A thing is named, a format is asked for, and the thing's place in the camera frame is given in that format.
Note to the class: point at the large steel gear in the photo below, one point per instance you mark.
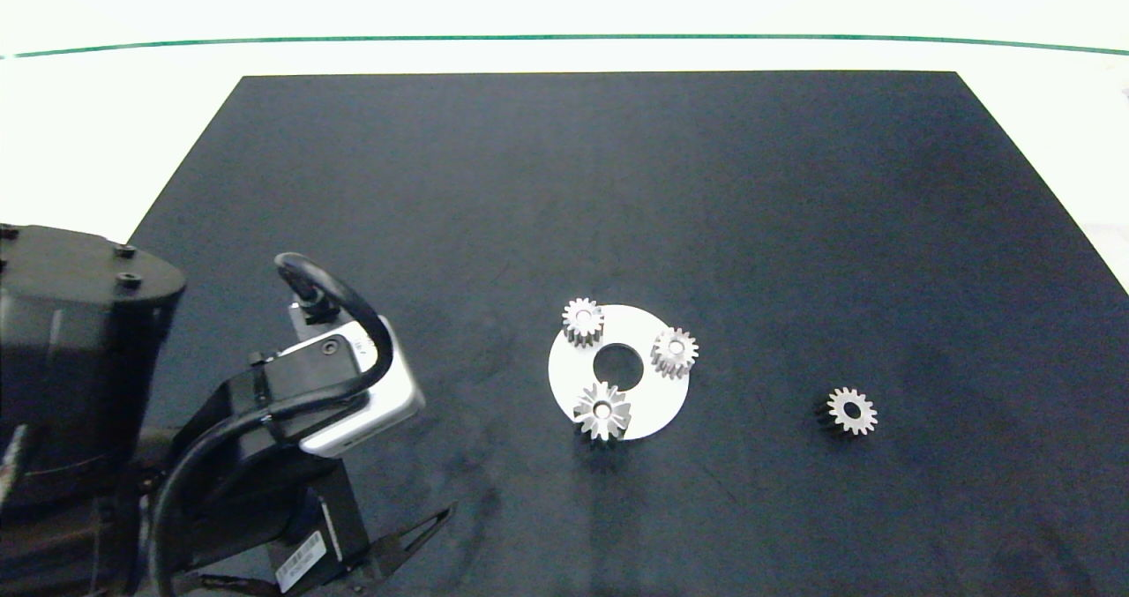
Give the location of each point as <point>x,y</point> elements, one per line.
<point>617,413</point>

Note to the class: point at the small steel gear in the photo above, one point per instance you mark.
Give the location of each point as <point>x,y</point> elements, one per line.
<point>572,318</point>
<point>867,412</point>
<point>687,348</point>

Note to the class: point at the round white pin plate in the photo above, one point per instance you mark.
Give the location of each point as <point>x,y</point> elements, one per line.
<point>658,403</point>

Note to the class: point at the dark table mat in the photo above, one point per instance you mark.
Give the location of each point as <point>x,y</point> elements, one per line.
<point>617,182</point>

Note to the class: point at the silver boxy wrist camera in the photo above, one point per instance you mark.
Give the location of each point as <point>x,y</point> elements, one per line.
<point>388,403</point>

